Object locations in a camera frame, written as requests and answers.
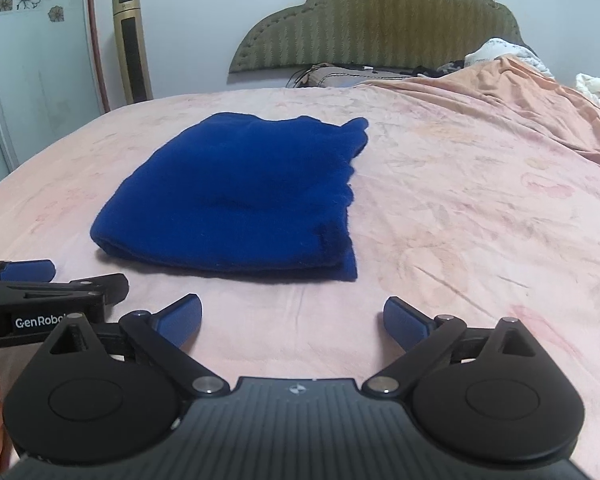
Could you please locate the white crumpled blanket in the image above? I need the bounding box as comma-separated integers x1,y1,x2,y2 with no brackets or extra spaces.
464,38,553,78

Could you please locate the brown patterned pillow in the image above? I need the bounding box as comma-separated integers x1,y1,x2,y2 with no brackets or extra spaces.
294,63,413,88

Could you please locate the dark clothes pile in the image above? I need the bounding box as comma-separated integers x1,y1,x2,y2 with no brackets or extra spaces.
412,60,465,78

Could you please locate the blue knit garment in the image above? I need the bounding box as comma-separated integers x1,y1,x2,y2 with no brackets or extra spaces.
90,113,368,282

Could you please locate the white flowered wardrobe door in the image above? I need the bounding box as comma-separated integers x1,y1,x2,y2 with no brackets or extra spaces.
0,0,105,181

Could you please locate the pink floral bed sheet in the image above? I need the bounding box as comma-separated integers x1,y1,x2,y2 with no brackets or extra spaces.
0,58,600,479

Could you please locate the olive padded headboard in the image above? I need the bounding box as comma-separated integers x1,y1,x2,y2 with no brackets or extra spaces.
230,0,522,74

